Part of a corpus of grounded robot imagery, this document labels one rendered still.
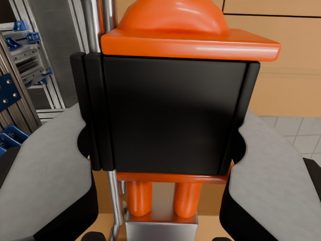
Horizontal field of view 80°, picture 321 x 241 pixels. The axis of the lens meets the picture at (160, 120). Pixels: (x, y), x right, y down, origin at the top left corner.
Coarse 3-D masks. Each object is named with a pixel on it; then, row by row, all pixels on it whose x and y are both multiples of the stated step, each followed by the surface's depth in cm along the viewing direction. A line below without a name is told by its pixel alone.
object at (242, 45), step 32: (128, 32) 9; (128, 64) 8; (160, 64) 8; (192, 64) 8; (224, 64) 8; (256, 64) 8; (128, 96) 9; (160, 96) 9; (192, 96) 9; (224, 96) 9; (128, 128) 10; (160, 128) 10; (192, 128) 10; (224, 128) 10; (128, 160) 11; (160, 160) 11; (192, 160) 11; (224, 160) 11
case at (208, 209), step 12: (96, 180) 47; (108, 192) 44; (204, 192) 44; (216, 192) 44; (108, 204) 41; (204, 204) 42; (216, 204) 42; (108, 216) 40; (204, 216) 40; (216, 216) 40; (96, 228) 42; (108, 228) 42; (120, 228) 42; (204, 228) 42; (216, 228) 42; (120, 240) 45; (204, 240) 44
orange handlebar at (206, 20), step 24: (144, 0) 9; (168, 0) 8; (192, 0) 8; (120, 24) 9; (144, 24) 9; (168, 24) 9; (192, 24) 9; (216, 24) 9; (144, 192) 15; (192, 192) 15
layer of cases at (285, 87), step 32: (128, 0) 65; (224, 0) 66; (256, 0) 65; (288, 0) 65; (320, 0) 65; (256, 32) 70; (288, 32) 70; (320, 32) 70; (288, 64) 76; (320, 64) 75; (256, 96) 83; (288, 96) 83; (320, 96) 82
